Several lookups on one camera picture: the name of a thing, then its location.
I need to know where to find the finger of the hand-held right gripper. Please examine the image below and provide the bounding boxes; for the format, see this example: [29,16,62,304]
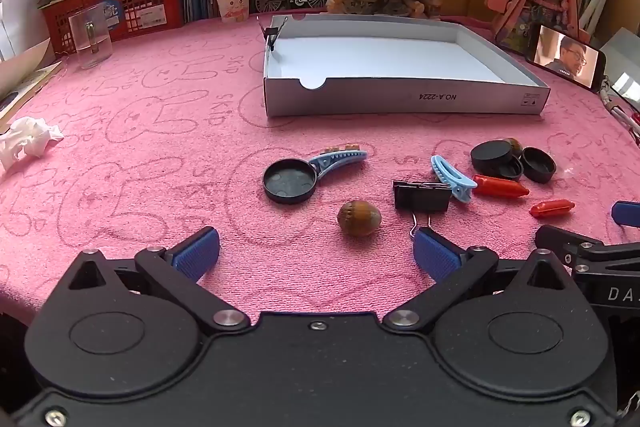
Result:
[611,201,640,228]
[534,224,640,270]

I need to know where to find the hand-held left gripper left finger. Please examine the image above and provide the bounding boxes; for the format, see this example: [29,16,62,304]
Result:
[66,227,252,334]

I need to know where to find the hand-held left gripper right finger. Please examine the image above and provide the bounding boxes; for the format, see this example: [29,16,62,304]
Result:
[382,227,576,334]

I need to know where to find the red short plastic stick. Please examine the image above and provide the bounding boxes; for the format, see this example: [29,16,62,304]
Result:
[530,199,576,219]

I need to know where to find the large black binder clip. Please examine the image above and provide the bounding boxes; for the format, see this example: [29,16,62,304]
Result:
[392,179,452,240]

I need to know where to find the black bottle cap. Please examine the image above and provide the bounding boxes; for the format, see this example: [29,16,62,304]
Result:
[520,147,557,184]
[500,157,525,180]
[470,141,516,175]

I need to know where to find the red pointed plastic stick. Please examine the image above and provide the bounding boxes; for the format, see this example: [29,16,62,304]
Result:
[472,174,531,200]

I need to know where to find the black round lid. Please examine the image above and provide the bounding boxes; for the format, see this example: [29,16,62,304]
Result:
[263,159,319,205]

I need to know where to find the grey cardboard box tray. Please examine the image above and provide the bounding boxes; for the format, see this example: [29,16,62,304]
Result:
[261,13,552,118]

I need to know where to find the light blue hair clip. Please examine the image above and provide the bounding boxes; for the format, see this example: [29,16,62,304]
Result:
[431,154,478,204]

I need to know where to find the blue toothed hair clip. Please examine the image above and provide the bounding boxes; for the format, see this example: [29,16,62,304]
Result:
[307,146,369,182]

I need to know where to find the pink rabbit print cloth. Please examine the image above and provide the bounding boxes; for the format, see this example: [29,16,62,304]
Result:
[0,14,640,323]

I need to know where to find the black smartphone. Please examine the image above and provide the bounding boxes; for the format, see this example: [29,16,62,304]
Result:
[525,23,607,92]

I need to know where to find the crumpled white tissue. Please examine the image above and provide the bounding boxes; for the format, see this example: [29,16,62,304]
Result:
[0,117,65,172]

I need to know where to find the small black binder clip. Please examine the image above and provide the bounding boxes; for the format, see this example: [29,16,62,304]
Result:
[256,16,290,52]

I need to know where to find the clear glass cup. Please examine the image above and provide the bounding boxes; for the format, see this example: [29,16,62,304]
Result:
[68,4,113,70]

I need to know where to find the white paper sheets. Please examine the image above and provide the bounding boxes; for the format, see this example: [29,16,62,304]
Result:
[0,37,66,132]

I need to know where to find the wooden drawer unit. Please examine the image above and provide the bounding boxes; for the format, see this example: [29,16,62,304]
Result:
[435,0,506,20]

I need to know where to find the white cable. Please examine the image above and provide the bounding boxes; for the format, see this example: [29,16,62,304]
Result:
[600,77,640,128]

